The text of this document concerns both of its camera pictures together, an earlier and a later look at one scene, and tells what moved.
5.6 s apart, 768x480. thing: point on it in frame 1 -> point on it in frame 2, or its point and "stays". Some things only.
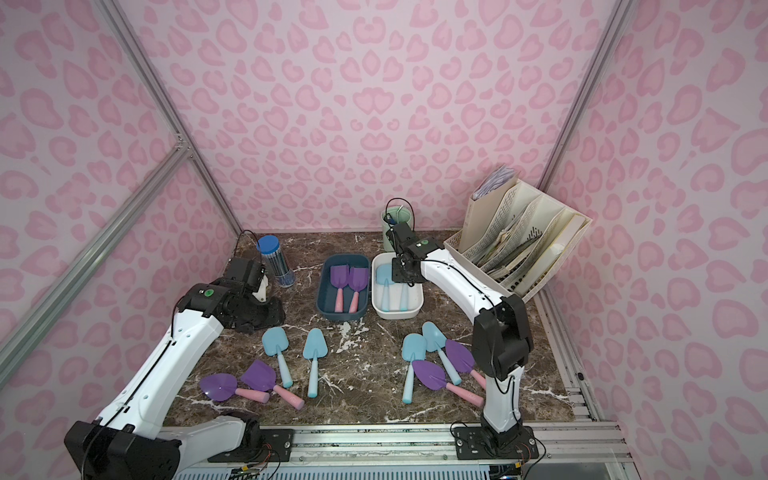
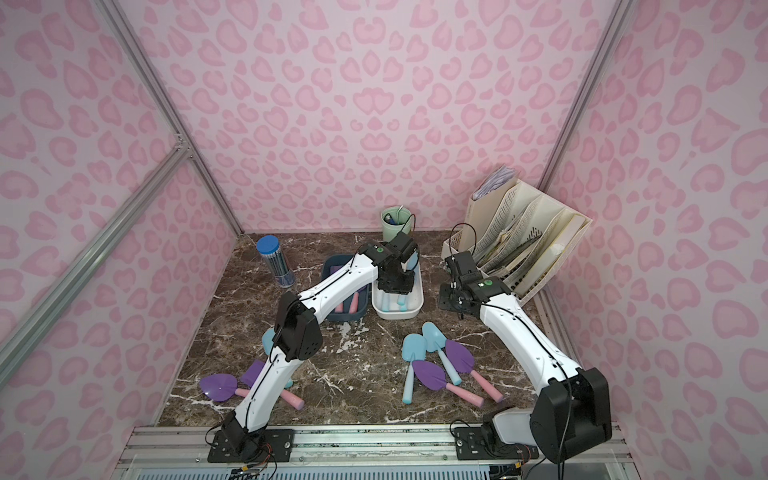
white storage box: x=393 y=300 stays
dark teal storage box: x=328 y=293 stays
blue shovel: x=314 y=348 -> x=402 y=300
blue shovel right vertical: x=414 y=348 stays
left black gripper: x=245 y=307 -> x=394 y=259
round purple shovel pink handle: x=223 y=387 stays
